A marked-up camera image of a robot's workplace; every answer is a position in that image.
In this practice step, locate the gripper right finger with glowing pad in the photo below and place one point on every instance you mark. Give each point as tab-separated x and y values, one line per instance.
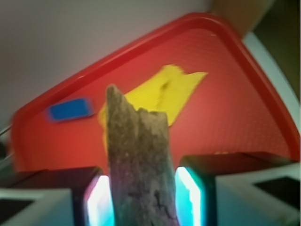
238	189

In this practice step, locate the yellow cloth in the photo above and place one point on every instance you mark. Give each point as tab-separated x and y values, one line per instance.
167	91

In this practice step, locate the brown cardboard panel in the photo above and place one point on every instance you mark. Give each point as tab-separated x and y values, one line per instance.
242	15

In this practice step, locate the blue sponge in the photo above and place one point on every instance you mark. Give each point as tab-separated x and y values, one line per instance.
73	109

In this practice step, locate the brown wood chip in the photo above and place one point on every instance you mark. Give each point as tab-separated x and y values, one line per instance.
140	164

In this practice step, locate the red plastic tray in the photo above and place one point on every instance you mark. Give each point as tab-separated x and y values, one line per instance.
234	109

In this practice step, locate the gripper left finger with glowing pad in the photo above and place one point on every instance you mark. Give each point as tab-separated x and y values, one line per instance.
62	197

